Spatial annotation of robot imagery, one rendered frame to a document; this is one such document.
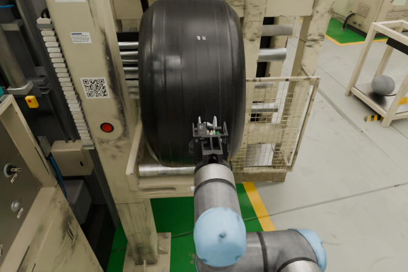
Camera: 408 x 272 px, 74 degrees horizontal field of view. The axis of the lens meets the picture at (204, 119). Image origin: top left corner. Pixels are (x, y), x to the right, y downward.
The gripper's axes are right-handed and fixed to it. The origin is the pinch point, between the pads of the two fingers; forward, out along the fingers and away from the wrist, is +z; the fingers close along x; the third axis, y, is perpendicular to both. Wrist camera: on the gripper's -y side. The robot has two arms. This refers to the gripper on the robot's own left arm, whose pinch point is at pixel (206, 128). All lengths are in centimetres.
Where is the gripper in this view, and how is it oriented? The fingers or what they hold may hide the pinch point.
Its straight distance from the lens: 69.3
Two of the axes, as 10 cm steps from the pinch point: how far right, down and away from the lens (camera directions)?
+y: -0.1, -8.6, -5.2
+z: -0.5, -5.2, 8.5
